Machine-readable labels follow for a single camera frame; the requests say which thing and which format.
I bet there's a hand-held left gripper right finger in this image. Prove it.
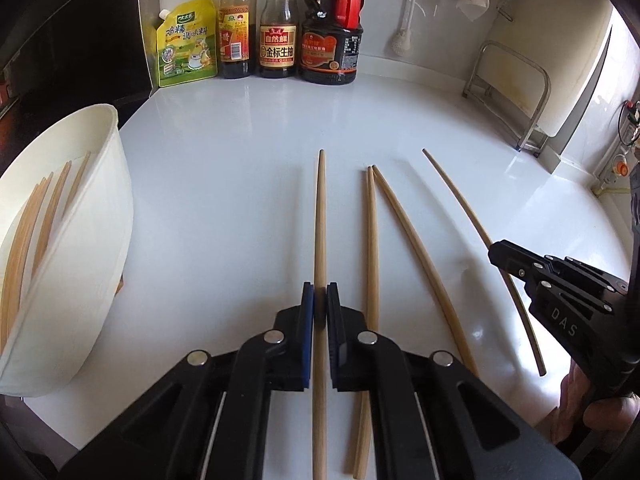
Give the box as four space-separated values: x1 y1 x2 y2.
325 282 583 480

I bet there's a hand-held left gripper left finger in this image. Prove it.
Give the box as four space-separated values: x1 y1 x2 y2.
65 281 317 480

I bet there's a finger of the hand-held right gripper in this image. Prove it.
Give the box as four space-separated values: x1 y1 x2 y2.
489 246 627 402
500 240 629 302

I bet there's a light wooden chopstick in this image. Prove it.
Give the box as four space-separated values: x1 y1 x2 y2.
421 148 547 377
311 149 329 480
372 165 481 378

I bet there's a white plastic tub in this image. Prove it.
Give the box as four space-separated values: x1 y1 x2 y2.
0 103 135 398

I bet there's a pile of chopsticks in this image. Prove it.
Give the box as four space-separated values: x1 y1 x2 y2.
0 152 92 356

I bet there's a person's right hand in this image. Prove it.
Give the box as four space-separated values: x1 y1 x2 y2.
552 365 638 443

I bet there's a metal cutting board rack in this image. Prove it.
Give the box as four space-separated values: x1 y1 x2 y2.
462 40 551 153

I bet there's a white hanging brush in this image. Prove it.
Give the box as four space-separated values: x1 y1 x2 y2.
390 0 421 58

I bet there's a dark sauce jug red cap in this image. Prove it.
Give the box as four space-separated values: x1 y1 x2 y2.
299 0 364 86

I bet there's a glass soy sauce bottle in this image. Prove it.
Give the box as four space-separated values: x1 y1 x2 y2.
258 0 299 79

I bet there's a brown vinegar bottle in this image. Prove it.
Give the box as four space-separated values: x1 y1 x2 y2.
218 0 257 80

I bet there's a yellow seasoning pouch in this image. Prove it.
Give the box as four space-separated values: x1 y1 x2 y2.
156 0 219 88

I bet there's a stainless steel splash panel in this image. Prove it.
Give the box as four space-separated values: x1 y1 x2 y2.
136 0 161 101

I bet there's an orange wall fixture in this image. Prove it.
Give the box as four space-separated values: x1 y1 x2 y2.
611 100 640 181

